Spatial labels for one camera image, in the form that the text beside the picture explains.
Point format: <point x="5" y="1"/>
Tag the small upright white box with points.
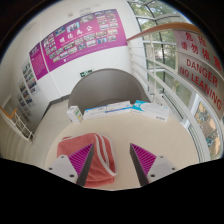
<point x="74" y="114"/>

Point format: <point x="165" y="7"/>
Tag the large magenta photo poster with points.
<point x="83" y="36"/>

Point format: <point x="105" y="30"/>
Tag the flat white box teal corner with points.
<point x="150" y="111"/>

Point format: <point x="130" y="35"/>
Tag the pink towel with white trim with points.
<point x="101" y="160"/>

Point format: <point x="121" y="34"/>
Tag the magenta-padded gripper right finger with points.
<point x="156" y="166"/>

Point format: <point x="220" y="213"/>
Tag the white stair railing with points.
<point x="18" y="125"/>

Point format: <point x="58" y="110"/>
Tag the white railing with wooden handrail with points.
<point x="156" y="28"/>

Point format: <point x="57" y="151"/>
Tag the grey round-backed chair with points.
<point x="106" y="86"/>

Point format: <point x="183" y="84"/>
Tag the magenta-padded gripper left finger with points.
<point x="68" y="166"/>

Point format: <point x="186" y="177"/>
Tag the row of wall photo boards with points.
<point x="28" y="83"/>

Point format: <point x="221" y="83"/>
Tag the red-lettered danger sign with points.
<point x="203" y="75"/>

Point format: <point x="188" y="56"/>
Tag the glass window wall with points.
<point x="160" y="53"/>

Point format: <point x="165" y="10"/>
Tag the green exit sign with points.
<point x="86" y="73"/>

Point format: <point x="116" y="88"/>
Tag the small magenta poster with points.
<point x="38" y="61"/>

